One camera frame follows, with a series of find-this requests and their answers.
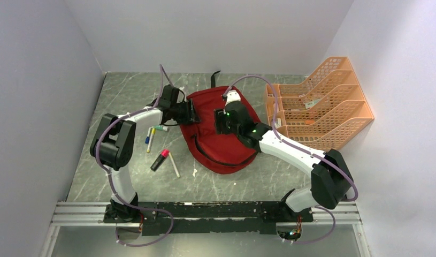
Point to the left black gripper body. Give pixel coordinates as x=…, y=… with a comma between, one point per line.
x=182, y=112

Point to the green white glue stick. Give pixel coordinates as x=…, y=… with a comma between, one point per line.
x=161, y=128

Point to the pink black highlighter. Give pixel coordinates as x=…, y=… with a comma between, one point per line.
x=160, y=160

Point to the white stapler in organizer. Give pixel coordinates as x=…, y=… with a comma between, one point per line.
x=277, y=123

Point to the black mounting rail base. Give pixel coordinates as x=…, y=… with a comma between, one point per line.
x=156, y=218

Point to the white pencil stick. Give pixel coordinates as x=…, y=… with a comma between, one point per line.
x=177, y=173

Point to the blue cap marker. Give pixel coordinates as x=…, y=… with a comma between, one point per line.
x=149, y=132

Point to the yellow cap marker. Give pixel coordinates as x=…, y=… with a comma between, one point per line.
x=150, y=139

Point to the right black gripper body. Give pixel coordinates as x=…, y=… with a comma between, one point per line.
x=222, y=125

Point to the red backpack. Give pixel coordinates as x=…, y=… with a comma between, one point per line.
x=220, y=153

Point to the orange plastic file organizer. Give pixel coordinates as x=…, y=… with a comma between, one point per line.
x=323, y=112

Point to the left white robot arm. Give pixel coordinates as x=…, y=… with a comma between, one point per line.
x=113, y=143

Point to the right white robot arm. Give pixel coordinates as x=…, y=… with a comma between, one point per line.
x=329, y=174

